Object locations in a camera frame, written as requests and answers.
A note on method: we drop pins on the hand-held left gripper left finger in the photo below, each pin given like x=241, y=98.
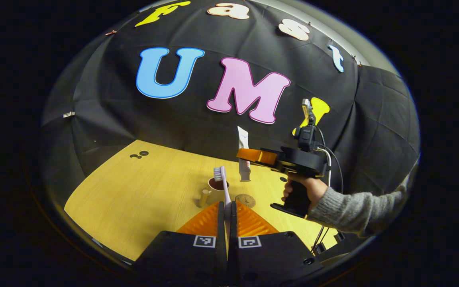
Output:
x=221, y=229

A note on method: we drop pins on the white toothbrush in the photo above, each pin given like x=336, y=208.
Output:
x=224, y=187

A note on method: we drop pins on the pink cloth clip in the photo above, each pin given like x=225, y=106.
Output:
x=110, y=32

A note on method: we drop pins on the white toothpaste tube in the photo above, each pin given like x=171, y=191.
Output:
x=243, y=139

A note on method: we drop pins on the wooden desktop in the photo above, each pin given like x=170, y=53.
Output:
x=142, y=191

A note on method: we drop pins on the black backdrop cloth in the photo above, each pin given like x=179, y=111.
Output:
x=197, y=123

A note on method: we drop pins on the round wooden coaster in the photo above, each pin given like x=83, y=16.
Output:
x=246, y=200

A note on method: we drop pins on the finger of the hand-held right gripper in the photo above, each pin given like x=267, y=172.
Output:
x=255, y=156

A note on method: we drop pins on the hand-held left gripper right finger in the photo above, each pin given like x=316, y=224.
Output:
x=233, y=229

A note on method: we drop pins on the white cloth clip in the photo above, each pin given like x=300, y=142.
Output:
x=69, y=114

